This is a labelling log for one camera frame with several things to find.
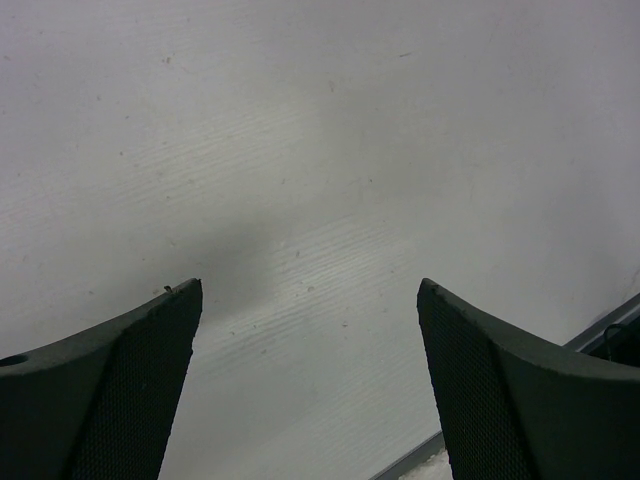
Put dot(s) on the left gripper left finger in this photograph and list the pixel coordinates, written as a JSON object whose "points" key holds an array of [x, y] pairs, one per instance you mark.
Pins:
{"points": [[101, 403]]}

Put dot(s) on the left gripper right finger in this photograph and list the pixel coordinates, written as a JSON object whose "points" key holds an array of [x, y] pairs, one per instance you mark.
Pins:
{"points": [[515, 406]]}

